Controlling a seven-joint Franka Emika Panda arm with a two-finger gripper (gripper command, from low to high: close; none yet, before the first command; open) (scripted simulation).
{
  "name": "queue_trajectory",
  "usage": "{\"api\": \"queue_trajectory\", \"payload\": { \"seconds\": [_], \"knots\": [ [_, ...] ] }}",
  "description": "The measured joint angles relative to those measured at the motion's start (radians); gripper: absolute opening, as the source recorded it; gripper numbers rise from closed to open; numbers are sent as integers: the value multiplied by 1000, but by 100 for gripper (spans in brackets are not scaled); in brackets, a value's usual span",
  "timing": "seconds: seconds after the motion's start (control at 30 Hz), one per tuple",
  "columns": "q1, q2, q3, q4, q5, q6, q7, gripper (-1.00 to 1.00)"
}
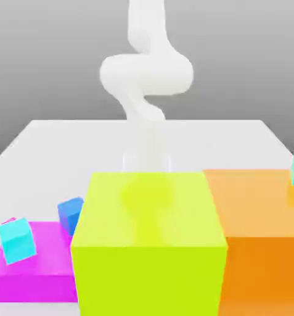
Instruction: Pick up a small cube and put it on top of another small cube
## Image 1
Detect large orange box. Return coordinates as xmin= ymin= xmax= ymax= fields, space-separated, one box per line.
xmin=202 ymin=168 xmax=294 ymax=316

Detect large yellow-green box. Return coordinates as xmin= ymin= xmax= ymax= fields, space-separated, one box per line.
xmin=70 ymin=172 xmax=228 ymax=316

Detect large magenta box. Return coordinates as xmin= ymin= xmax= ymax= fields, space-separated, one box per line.
xmin=0 ymin=221 xmax=79 ymax=304

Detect small blue cube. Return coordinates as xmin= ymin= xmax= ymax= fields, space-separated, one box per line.
xmin=57 ymin=196 xmax=85 ymax=237

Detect small cyan cube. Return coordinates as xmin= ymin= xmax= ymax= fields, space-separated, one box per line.
xmin=0 ymin=217 xmax=37 ymax=265

